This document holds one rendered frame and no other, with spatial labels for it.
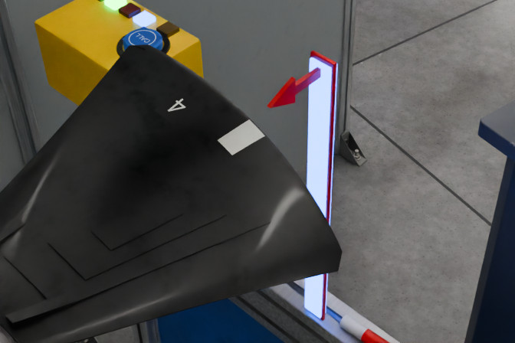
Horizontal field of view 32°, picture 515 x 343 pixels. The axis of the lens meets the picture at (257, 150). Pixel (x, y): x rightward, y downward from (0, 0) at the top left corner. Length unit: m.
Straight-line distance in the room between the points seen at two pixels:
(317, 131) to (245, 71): 1.14
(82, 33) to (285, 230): 0.43
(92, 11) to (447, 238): 1.37
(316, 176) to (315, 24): 1.24
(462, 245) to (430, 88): 0.59
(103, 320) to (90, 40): 0.46
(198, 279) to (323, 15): 1.49
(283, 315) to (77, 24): 0.38
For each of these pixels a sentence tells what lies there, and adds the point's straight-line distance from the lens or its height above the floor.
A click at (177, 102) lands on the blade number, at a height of 1.20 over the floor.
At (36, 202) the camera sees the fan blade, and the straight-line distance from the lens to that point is 0.61.
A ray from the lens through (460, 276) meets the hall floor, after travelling 2.11.
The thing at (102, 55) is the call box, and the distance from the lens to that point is 0.92.
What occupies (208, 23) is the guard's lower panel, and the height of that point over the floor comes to 0.63.
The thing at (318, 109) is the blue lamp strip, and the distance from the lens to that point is 0.73.
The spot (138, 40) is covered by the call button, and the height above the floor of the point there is 1.08.
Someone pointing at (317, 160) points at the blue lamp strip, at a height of 1.08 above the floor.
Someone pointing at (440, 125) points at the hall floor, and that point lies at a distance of 2.47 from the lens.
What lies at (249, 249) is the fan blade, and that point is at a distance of 0.59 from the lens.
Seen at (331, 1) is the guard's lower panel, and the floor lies 0.50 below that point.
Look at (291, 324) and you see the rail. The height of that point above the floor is 0.83.
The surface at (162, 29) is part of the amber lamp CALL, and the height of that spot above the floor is 1.08.
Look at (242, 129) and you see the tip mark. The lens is 0.64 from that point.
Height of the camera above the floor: 1.62
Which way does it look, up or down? 43 degrees down
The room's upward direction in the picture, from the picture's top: 2 degrees counter-clockwise
